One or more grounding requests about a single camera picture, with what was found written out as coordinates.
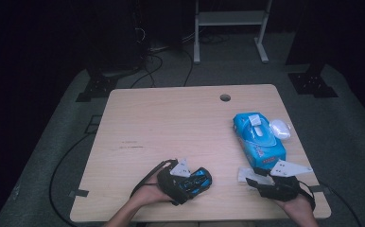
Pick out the blue and black toy car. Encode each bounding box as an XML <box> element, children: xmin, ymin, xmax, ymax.
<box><xmin>179</xmin><ymin>167</ymin><xmax>214</xmax><ymax>199</ymax></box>

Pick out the looped black floor cable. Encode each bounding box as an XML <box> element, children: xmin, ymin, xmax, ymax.
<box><xmin>130</xmin><ymin>53</ymin><xmax>165</xmax><ymax>89</ymax></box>

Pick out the long black floor cable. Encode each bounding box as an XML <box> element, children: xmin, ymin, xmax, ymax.
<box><xmin>48</xmin><ymin>131</ymin><xmax>92</xmax><ymax>227</ymax></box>
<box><xmin>316</xmin><ymin>181</ymin><xmax>363</xmax><ymax>227</ymax></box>

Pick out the white wet wipe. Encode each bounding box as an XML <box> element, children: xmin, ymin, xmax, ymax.
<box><xmin>236</xmin><ymin>166</ymin><xmax>275</xmax><ymax>191</ymax></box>

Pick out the left hand-held gripper black cable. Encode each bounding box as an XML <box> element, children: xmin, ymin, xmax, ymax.
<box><xmin>130</xmin><ymin>158</ymin><xmax>179</xmax><ymax>200</ymax></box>

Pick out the black stand base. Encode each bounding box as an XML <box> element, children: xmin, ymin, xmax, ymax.
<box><xmin>287</xmin><ymin>71</ymin><xmax>339</xmax><ymax>98</ymax></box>
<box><xmin>76</xmin><ymin>74</ymin><xmax>119</xmax><ymax>103</ymax></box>

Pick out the right hand-held gripper black cable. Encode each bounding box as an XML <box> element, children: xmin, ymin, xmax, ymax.
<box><xmin>297</xmin><ymin>180</ymin><xmax>318</xmax><ymax>212</ymax></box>

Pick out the white rounded object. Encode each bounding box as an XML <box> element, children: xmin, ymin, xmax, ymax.
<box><xmin>269</xmin><ymin>118</ymin><xmax>292</xmax><ymax>141</ymax></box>

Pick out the blue wet wipes pack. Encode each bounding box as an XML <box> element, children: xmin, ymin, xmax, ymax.
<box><xmin>232</xmin><ymin>112</ymin><xmax>287</xmax><ymax>171</ymax></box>

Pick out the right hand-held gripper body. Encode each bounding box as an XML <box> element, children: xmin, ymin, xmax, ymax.
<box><xmin>258</xmin><ymin>159</ymin><xmax>314</xmax><ymax>203</ymax></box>

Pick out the white metal stand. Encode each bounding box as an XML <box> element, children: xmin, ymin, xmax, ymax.
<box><xmin>193</xmin><ymin>0</ymin><xmax>273</xmax><ymax>65</ymax></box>

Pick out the thin black floor cable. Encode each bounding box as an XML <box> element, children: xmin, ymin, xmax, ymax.
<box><xmin>182</xmin><ymin>46</ymin><xmax>195</xmax><ymax>88</ymax></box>

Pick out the hand-held gripper black cable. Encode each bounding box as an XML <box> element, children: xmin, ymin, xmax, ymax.
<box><xmin>130</xmin><ymin>158</ymin><xmax>179</xmax><ymax>200</ymax></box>
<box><xmin>297</xmin><ymin>180</ymin><xmax>318</xmax><ymax>212</ymax></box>

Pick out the person's right hand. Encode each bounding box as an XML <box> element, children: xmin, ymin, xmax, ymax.
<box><xmin>277</xmin><ymin>193</ymin><xmax>319</xmax><ymax>222</ymax></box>

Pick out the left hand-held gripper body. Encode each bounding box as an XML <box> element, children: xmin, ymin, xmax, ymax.
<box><xmin>156</xmin><ymin>158</ymin><xmax>192</xmax><ymax>204</ymax></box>

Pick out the person's left hand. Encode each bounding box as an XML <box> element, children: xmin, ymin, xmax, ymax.
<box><xmin>132</xmin><ymin>174</ymin><xmax>176</xmax><ymax>206</ymax></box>

